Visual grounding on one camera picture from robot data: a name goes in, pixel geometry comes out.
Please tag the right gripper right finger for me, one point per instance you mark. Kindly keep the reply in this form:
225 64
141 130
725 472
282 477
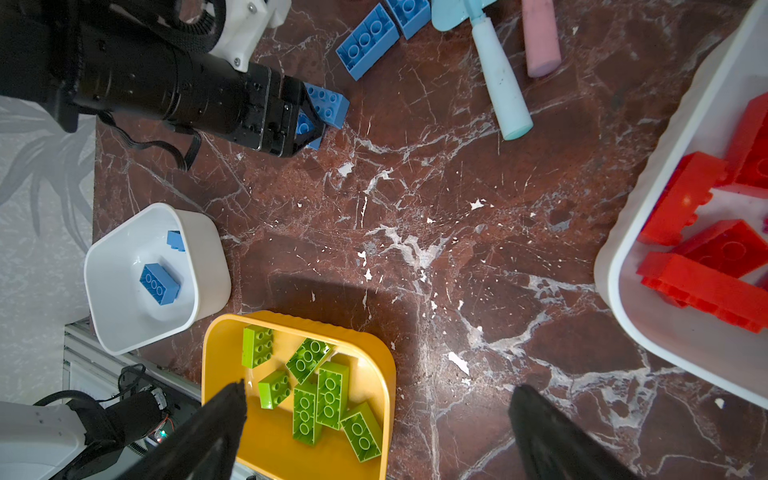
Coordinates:
551 446

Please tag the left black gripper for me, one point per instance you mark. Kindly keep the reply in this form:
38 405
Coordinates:
280 118

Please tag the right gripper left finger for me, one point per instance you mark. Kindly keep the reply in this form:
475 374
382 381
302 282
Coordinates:
205 447

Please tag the blue lego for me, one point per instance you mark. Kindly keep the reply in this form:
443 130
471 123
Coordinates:
175 241
368 42
410 15
161 285
331 107

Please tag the green lego row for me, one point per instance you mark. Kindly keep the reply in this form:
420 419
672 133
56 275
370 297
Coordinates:
267 380

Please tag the green lego pair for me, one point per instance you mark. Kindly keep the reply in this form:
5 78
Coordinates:
324 403

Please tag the red lego bottom brick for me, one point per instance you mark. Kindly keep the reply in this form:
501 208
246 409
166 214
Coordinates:
687 282

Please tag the red lego cluster brick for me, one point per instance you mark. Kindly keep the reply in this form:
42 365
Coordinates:
688 188

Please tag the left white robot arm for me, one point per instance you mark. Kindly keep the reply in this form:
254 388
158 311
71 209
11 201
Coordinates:
76 58

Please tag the yellow tray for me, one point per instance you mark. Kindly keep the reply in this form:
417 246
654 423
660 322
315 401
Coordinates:
267 445

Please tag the teal toy shovel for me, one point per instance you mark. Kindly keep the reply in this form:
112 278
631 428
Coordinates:
510 108

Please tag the purple pink toy shovel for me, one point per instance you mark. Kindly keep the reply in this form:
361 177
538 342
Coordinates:
541 40

